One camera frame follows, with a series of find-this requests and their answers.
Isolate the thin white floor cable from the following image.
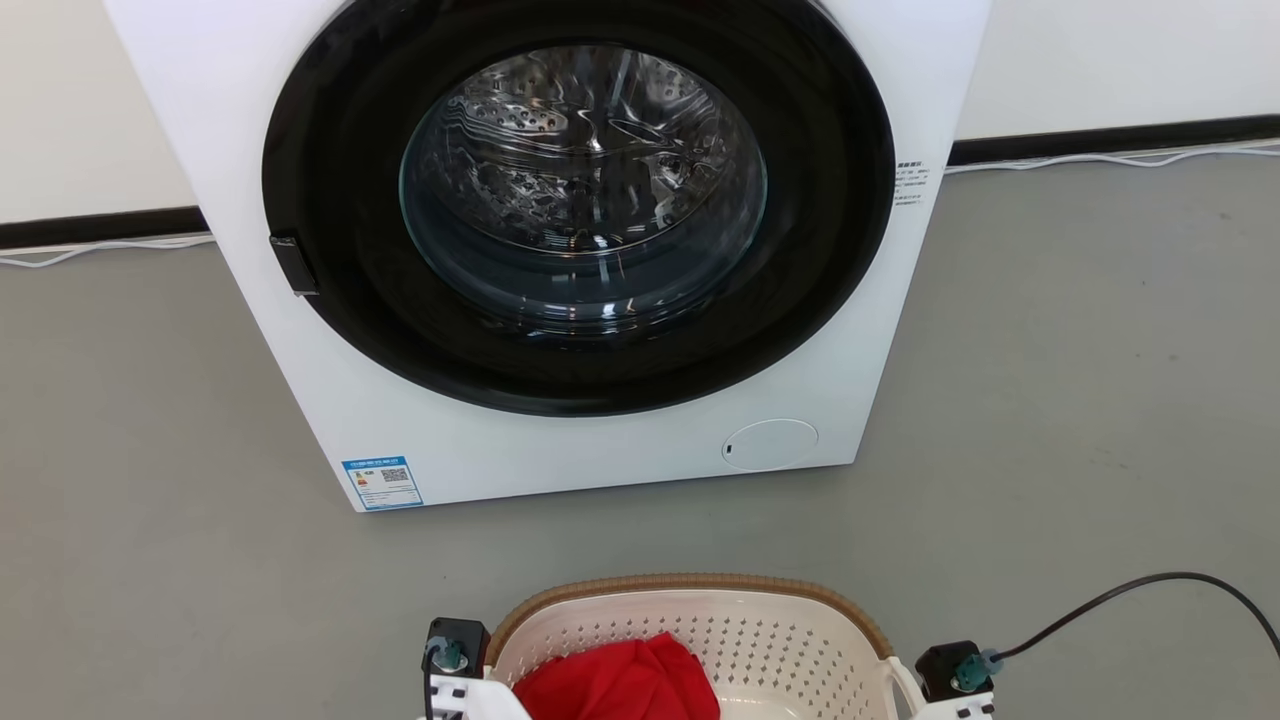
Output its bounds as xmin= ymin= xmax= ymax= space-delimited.
xmin=945 ymin=140 xmax=1280 ymax=176
xmin=0 ymin=233 xmax=216 ymax=269

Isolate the cream perforated laundry basket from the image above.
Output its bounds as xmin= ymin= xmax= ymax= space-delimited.
xmin=484 ymin=573 xmax=926 ymax=720

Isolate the small printed text label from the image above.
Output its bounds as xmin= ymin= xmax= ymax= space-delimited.
xmin=895 ymin=160 xmax=937 ymax=209

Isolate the black washer door handle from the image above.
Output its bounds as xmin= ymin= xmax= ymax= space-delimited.
xmin=269 ymin=236 xmax=321 ymax=297

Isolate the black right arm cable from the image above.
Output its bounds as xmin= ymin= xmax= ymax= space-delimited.
xmin=985 ymin=572 xmax=1280 ymax=666

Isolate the red garment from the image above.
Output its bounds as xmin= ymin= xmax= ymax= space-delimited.
xmin=512 ymin=632 xmax=721 ymax=720

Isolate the round white filter cover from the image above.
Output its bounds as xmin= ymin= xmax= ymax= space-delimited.
xmin=721 ymin=419 xmax=819 ymax=472

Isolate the white front-load washing machine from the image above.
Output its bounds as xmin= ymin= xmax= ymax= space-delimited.
xmin=103 ymin=0 xmax=994 ymax=513

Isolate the blue energy label sticker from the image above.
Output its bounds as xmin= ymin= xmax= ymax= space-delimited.
xmin=342 ymin=457 xmax=424 ymax=511

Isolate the steel washer drum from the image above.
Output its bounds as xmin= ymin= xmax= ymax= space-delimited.
xmin=400 ymin=45 xmax=768 ymax=331

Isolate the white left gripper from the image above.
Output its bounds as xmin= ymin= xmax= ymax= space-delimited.
xmin=418 ymin=672 xmax=533 ymax=720

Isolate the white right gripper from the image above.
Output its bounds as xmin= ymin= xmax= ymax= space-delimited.
xmin=905 ymin=690 xmax=997 ymax=720

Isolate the black round glass washer door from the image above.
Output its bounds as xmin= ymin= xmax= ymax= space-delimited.
xmin=262 ymin=0 xmax=896 ymax=417

